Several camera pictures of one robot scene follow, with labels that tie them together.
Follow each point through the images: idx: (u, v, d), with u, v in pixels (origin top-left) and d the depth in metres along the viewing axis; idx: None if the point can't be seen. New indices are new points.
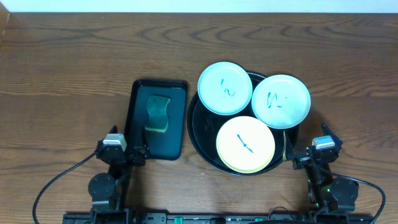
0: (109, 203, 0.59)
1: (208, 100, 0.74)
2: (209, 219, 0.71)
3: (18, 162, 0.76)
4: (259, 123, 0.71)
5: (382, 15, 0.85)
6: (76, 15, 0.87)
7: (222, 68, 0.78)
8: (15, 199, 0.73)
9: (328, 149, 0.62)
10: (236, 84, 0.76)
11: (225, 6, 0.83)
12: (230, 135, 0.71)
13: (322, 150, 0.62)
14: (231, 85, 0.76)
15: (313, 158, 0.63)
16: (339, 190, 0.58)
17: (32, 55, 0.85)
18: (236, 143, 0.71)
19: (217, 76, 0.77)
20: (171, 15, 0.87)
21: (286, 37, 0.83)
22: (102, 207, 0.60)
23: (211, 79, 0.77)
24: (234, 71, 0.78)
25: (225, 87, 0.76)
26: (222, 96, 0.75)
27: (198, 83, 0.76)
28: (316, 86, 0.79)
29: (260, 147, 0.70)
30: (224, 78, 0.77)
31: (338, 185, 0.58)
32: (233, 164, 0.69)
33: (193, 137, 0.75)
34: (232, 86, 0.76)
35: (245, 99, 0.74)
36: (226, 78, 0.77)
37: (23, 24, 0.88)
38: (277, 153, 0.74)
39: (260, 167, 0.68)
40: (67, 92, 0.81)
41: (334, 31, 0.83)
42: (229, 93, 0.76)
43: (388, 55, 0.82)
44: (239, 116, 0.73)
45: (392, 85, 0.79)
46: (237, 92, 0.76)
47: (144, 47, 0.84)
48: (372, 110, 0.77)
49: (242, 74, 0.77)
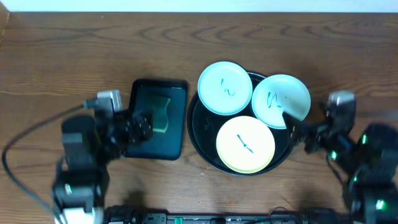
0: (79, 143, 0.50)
1: (209, 100, 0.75)
2: (209, 219, 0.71)
3: (18, 162, 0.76)
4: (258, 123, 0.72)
5: (384, 15, 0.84)
6: (76, 15, 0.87)
7: (222, 68, 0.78)
8: (16, 199, 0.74)
9: (351, 106, 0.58)
10: (236, 84, 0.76)
11: (225, 5, 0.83)
12: (229, 135, 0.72)
13: (343, 104, 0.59)
14: (231, 84, 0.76)
15: (338, 115, 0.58)
16: (379, 137, 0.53)
17: (32, 55, 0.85)
18: (236, 143, 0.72)
19: (217, 76, 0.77)
20: (171, 15, 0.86)
21: (287, 37, 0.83)
22: (73, 150, 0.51)
23: (212, 78, 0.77)
24: (234, 71, 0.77)
25: (225, 87, 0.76)
26: (222, 96, 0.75)
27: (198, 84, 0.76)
28: (316, 86, 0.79)
29: (260, 147, 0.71)
30: (224, 78, 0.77)
31: (377, 132, 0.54)
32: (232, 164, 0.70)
33: (193, 137, 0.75)
34: (232, 86, 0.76)
35: (245, 99, 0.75)
36: (226, 78, 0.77)
37: (23, 23, 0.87)
38: (277, 153, 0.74)
39: (260, 167, 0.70)
40: (67, 92, 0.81)
41: (335, 31, 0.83)
42: (229, 93, 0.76)
43: (390, 55, 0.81)
44: (239, 116, 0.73)
45: (392, 85, 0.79)
46: (237, 91, 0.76)
47: (144, 47, 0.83)
48: (372, 110, 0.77)
49: (242, 74, 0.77)
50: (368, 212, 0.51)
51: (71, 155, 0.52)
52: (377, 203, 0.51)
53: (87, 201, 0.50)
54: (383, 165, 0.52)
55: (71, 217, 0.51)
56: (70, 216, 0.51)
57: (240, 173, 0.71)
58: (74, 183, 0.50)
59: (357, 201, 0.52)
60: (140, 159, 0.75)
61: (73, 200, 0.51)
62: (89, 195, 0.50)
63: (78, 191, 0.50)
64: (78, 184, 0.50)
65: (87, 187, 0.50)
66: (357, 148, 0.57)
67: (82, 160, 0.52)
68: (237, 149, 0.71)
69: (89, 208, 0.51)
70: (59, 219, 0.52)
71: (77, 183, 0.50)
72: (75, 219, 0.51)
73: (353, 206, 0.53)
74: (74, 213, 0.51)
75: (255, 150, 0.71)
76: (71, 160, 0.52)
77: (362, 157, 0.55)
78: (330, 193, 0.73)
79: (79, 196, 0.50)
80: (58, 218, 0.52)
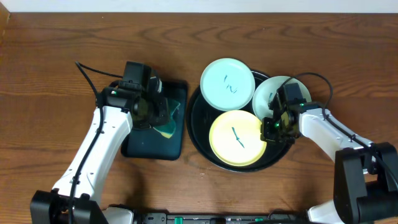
0: (142, 68, 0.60)
1: (211, 94, 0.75)
2: (209, 219, 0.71)
3: (19, 162, 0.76)
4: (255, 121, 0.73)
5: (383, 15, 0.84)
6: (76, 15, 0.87)
7: (227, 65, 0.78)
8: (16, 199, 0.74)
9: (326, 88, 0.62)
10: (239, 81, 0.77)
11: (226, 6, 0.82)
12: (224, 127, 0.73)
13: None
14: (232, 82, 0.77)
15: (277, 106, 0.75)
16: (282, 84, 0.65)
17: (32, 55, 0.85)
18: (230, 135, 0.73)
19: (222, 71, 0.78)
20: (171, 15, 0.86)
21: (287, 37, 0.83)
22: (129, 76, 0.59)
23: (216, 74, 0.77)
24: (239, 68, 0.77)
25: (228, 84, 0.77)
26: (224, 93, 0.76)
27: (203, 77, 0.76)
28: (316, 86, 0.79)
29: (252, 144, 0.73)
30: (227, 74, 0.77)
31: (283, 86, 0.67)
32: (224, 156, 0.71)
33: (190, 127, 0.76)
34: (236, 84, 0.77)
35: (247, 98, 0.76)
36: (230, 74, 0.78)
37: (23, 24, 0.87)
38: (270, 154, 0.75)
39: (249, 162, 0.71)
40: (66, 92, 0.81)
41: (334, 32, 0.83)
42: (231, 89, 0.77)
43: (389, 55, 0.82)
44: (234, 111, 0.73)
45: (391, 86, 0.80)
46: (239, 89, 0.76)
47: (144, 47, 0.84)
48: (370, 110, 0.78)
49: (246, 72, 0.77)
50: (296, 111, 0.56)
51: (125, 79, 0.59)
52: (300, 104, 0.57)
53: (125, 107, 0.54)
54: (291, 93, 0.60)
55: (108, 116, 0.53)
56: (109, 112, 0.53)
57: (235, 169, 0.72)
58: (120, 92, 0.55)
59: (290, 113, 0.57)
60: (140, 160, 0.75)
61: (115, 105, 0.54)
62: (129, 104, 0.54)
63: (120, 98, 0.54)
64: (123, 94, 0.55)
65: (126, 98, 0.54)
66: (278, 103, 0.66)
67: (132, 85, 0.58)
68: (230, 141, 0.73)
69: (126, 112, 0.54)
70: (95, 112, 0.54)
71: (124, 91, 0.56)
72: (111, 119, 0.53)
73: (290, 119, 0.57)
74: (111, 114, 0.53)
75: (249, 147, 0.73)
76: (123, 84, 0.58)
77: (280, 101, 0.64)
78: (330, 193, 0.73)
79: (119, 103, 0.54)
80: (94, 114, 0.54)
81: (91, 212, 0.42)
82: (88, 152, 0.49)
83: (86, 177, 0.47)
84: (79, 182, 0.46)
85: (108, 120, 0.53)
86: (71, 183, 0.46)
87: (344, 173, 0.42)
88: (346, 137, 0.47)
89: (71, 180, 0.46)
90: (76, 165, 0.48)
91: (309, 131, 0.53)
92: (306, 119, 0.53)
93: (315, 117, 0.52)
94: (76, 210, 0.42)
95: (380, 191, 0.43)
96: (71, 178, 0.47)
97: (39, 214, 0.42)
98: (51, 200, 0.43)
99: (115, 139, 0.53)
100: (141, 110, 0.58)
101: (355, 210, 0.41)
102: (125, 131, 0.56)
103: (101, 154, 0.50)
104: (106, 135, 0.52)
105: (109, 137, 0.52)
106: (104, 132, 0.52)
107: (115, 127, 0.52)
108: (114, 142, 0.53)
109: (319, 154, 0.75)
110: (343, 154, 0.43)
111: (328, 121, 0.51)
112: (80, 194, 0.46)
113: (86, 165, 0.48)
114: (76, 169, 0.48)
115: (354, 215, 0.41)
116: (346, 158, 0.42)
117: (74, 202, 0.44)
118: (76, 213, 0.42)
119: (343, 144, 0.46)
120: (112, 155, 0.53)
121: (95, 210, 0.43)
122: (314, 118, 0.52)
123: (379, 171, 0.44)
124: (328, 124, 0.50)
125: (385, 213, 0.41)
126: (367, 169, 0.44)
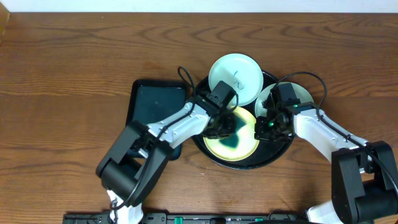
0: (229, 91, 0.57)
1: None
2: (209, 219, 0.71)
3: (19, 162, 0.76)
4: (251, 119, 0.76)
5: (383, 16, 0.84)
6: (76, 15, 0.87)
7: (239, 60, 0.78)
8: (16, 200, 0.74)
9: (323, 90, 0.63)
10: (248, 78, 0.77)
11: (226, 5, 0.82)
12: None
13: None
14: (242, 78, 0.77)
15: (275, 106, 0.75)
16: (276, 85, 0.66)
17: (32, 55, 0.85)
18: None
19: (232, 66, 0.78)
20: (171, 15, 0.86)
21: (287, 37, 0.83)
22: (215, 93, 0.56)
23: (226, 67, 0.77)
24: (250, 65, 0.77)
25: (236, 79, 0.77)
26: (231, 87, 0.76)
27: (212, 68, 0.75)
28: (316, 86, 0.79)
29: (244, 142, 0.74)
30: (237, 70, 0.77)
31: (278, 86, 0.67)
32: (215, 149, 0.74)
33: None
34: (244, 80, 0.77)
35: (252, 96, 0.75)
36: (240, 70, 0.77)
37: (23, 24, 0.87)
38: (263, 155, 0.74)
39: (236, 158, 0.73)
40: (66, 92, 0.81)
41: (335, 31, 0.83)
42: (237, 84, 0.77)
43: (390, 55, 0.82)
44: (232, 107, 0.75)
45: (390, 85, 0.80)
46: (246, 86, 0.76)
47: (144, 47, 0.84)
48: (370, 109, 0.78)
49: (255, 70, 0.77)
50: (290, 112, 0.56)
51: (212, 94, 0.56)
52: (294, 106, 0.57)
53: (209, 113, 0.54)
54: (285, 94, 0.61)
55: (196, 109, 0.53)
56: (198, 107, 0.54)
57: (236, 167, 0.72)
58: (208, 102, 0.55)
59: (285, 114, 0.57)
60: None
61: (203, 107, 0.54)
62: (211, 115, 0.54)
63: (206, 107, 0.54)
64: (209, 106, 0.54)
65: (210, 110, 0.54)
66: (273, 103, 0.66)
67: (216, 101, 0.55)
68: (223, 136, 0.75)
69: (209, 116, 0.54)
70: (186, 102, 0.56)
71: (209, 104, 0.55)
72: (199, 111, 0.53)
73: (284, 120, 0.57)
74: (200, 109, 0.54)
75: (247, 146, 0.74)
76: (209, 96, 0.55)
77: (275, 101, 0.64)
78: (330, 193, 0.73)
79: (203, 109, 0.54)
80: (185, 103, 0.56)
81: (168, 155, 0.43)
82: (178, 120, 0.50)
83: (171, 133, 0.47)
84: (166, 132, 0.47)
85: (196, 111, 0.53)
86: (159, 130, 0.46)
87: (341, 173, 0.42)
88: (342, 137, 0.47)
89: (160, 127, 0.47)
90: (166, 122, 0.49)
91: (304, 130, 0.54)
92: (301, 120, 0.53)
93: (309, 117, 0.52)
94: (157, 147, 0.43)
95: (378, 190, 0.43)
96: (160, 126, 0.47)
97: (125, 139, 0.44)
98: (142, 132, 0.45)
99: (194, 127, 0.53)
100: (214, 121, 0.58)
101: (354, 210, 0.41)
102: (198, 129, 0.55)
103: (186, 128, 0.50)
104: (193, 119, 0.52)
105: (194, 121, 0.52)
106: (191, 116, 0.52)
107: (200, 118, 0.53)
108: (192, 129, 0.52)
109: (319, 154, 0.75)
110: (339, 154, 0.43)
111: (322, 121, 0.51)
112: (162, 139, 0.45)
113: (175, 126, 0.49)
114: (165, 124, 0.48)
115: (354, 216, 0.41)
116: (343, 158, 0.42)
117: (159, 142, 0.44)
118: (157, 151, 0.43)
119: (339, 144, 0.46)
120: (183, 139, 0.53)
121: (169, 155, 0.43)
122: (309, 119, 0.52)
123: (375, 170, 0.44)
124: (321, 125, 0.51)
125: (383, 210, 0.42)
126: (364, 168, 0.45)
